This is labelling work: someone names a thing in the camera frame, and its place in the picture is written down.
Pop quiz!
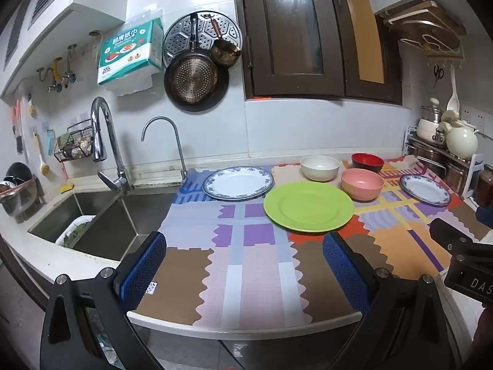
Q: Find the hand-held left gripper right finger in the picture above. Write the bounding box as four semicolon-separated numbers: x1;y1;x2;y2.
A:
323;232;463;370

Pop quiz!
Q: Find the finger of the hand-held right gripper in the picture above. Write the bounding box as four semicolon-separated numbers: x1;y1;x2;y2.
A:
429;218;493;265
475;205;493;226

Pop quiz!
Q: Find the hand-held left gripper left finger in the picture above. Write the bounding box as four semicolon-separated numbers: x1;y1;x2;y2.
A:
39;231;168;370

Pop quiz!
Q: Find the small blue floral plate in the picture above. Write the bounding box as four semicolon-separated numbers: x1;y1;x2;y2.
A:
399;174;452;206

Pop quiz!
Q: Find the white bowl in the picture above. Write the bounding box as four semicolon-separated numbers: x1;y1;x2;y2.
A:
300;155;341;183

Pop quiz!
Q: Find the red bowl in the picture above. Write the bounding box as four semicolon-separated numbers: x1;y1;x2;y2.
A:
351;153;385;175

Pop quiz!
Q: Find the person's right forearm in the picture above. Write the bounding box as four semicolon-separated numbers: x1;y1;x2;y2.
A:
472;304;493;370

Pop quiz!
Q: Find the glass jar of sauce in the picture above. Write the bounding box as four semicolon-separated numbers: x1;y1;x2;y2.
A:
473;164;493;209

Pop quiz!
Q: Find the white pot rack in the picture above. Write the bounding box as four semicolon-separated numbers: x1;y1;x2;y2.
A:
404;125;485;201

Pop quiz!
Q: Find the stainless steel pot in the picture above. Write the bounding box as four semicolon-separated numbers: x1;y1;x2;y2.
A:
407;142;447;172
445;162;471;195

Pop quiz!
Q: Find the stainless steel sink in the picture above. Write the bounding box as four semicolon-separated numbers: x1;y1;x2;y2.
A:
28;191;181;263

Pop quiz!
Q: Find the green plate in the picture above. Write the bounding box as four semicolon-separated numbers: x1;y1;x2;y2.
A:
263;181;355;234

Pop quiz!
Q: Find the cream round clay pot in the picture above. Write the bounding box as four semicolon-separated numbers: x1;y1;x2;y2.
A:
446;121;479;160

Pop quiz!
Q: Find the white vegetable basket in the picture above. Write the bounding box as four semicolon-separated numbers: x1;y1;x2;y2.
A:
55;216;97;248

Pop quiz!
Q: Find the pink bowl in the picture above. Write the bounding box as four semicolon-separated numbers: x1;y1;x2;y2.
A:
340;168;385;202

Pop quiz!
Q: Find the colourful patterned table mat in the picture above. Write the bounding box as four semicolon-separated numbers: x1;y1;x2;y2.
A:
127;154;493;330

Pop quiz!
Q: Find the cream cooking pot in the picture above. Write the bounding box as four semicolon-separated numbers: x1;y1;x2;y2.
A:
417;117;447;142

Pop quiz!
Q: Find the cream pot lid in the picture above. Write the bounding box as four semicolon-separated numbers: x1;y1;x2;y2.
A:
439;110;461;135

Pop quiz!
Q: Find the steel pot lid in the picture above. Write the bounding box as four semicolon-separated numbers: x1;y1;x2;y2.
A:
421;98;443;124

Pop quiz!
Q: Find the white spoon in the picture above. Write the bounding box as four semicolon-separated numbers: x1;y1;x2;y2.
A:
446;65;461;114

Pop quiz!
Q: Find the thin chrome gooseneck tap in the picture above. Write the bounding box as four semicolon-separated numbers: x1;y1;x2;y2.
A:
141;117;188;182

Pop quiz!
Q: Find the large blue floral plate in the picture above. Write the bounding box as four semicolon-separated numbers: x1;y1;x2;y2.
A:
202;166;275;202

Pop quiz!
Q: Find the chrome pull-down faucet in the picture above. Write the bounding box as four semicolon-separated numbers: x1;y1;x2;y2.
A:
90;97;135;195

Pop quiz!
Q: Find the yellow dish brush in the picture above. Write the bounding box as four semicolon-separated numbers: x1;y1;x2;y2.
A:
33;131;51;176

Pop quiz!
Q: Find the black wok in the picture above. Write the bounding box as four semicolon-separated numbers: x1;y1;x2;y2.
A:
5;162;37;186

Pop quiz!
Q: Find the orange hanging cloth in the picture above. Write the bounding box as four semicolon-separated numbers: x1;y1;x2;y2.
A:
11;100;26;155

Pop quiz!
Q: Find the black frying pan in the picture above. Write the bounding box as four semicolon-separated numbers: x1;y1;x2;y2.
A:
164;13;230;113

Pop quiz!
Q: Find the dark brown wooden window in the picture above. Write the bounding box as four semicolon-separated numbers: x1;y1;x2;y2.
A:
231;0;403;105

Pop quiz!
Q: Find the wooden cutting board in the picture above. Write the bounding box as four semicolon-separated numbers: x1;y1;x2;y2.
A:
379;1;467;41

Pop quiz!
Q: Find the kitchen paper towel pack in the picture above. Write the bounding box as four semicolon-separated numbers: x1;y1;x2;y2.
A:
96;19;164;96

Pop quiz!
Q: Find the small brass saucepan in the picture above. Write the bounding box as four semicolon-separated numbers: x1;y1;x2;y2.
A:
209;17;242;66

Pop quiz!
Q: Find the round steel steamer tray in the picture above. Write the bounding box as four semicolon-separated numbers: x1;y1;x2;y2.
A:
162;13;243;68

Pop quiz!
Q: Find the black wire basket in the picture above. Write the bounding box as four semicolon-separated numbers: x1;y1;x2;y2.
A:
53;123;97;162

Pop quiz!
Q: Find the white wall rack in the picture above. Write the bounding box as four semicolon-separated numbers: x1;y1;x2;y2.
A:
398;33;465;70

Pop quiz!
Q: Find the metal wall tap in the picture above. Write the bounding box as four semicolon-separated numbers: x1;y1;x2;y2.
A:
36;58;64;93
63;44;78;85

